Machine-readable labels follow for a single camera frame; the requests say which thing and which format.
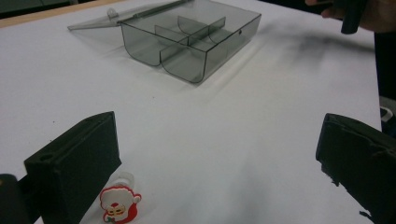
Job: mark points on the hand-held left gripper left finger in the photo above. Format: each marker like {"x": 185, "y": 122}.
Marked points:
{"x": 74, "y": 165}

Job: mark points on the santa claus rubber charm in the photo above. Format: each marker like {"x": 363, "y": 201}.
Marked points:
{"x": 120, "y": 203}

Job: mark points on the clear grey plastic compartment box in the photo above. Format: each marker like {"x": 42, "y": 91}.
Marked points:
{"x": 186, "y": 40}

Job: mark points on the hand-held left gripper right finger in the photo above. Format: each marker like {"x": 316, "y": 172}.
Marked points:
{"x": 361, "y": 161}

